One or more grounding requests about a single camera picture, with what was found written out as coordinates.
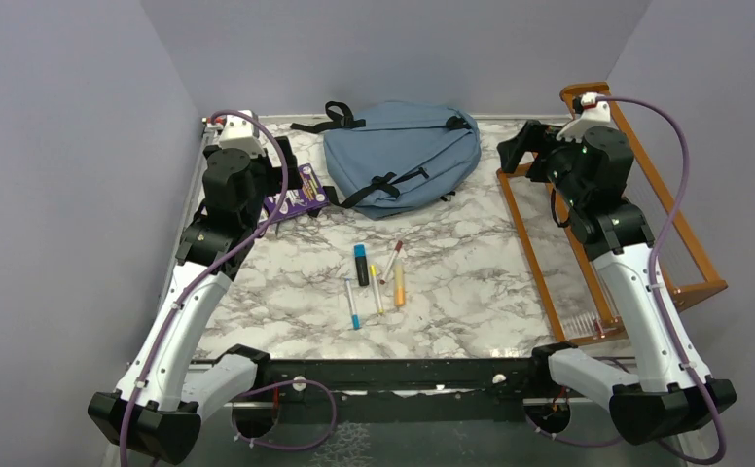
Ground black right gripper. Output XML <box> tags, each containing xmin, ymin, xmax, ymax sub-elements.
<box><xmin>498</xmin><ymin>119</ymin><xmax>587</xmax><ymax>208</ymax></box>

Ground purple activity book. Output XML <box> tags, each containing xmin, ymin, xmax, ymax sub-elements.
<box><xmin>261</xmin><ymin>163</ymin><xmax>330</xmax><ymax>224</ymax></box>

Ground blue student backpack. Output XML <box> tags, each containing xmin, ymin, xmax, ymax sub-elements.
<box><xmin>290</xmin><ymin>101</ymin><xmax>482</xmax><ymax>220</ymax></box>

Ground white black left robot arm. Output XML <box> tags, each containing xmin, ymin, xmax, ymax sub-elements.
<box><xmin>88</xmin><ymin>138</ymin><xmax>302</xmax><ymax>465</ymax></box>

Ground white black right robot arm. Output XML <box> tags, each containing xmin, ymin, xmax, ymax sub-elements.
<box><xmin>497</xmin><ymin>121</ymin><xmax>737</xmax><ymax>445</ymax></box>

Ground black blue highlighter marker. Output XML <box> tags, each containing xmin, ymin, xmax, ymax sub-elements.
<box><xmin>353</xmin><ymin>243</ymin><xmax>370</xmax><ymax>287</ymax></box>

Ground yellow capped white pen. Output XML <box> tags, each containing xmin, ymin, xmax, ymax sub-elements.
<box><xmin>369</xmin><ymin>265</ymin><xmax>384</xmax><ymax>315</ymax></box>

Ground red capped white pen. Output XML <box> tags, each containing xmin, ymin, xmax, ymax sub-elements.
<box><xmin>379</xmin><ymin>240</ymin><xmax>403</xmax><ymax>284</ymax></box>

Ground orange highlighter marker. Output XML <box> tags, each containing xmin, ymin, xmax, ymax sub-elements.
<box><xmin>393</xmin><ymin>259</ymin><xmax>406</xmax><ymax>307</ymax></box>

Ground blue capped white pen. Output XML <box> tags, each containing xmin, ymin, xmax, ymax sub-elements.
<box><xmin>343</xmin><ymin>278</ymin><xmax>361</xmax><ymax>330</ymax></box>

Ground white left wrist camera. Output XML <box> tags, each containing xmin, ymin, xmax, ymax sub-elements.
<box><xmin>215</xmin><ymin>115</ymin><xmax>265</xmax><ymax>158</ymax></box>

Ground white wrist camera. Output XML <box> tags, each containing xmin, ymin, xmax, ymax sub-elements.
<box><xmin>556</xmin><ymin>92</ymin><xmax>612</xmax><ymax>143</ymax></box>
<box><xmin>215</xmin><ymin>115</ymin><xmax>265</xmax><ymax>158</ymax></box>

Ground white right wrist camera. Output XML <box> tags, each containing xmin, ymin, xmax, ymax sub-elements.
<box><xmin>556</xmin><ymin>92</ymin><xmax>612</xmax><ymax>143</ymax></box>

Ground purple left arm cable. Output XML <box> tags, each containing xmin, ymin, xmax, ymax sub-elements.
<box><xmin>118</xmin><ymin>109</ymin><xmax>339</xmax><ymax>467</ymax></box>

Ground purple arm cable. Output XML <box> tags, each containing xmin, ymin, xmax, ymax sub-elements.
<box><xmin>118</xmin><ymin>109</ymin><xmax>339</xmax><ymax>467</ymax></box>
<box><xmin>522</xmin><ymin>94</ymin><xmax>728</xmax><ymax>467</ymax></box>

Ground wooden wire rack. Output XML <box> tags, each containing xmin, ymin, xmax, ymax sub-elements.
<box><xmin>495</xmin><ymin>82</ymin><xmax>728</xmax><ymax>344</ymax></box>

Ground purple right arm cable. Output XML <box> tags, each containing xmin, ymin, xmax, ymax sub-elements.
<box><xmin>522</xmin><ymin>94</ymin><xmax>728</xmax><ymax>467</ymax></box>

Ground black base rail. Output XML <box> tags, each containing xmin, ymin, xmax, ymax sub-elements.
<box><xmin>225</xmin><ymin>358</ymin><xmax>561</xmax><ymax>424</ymax></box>

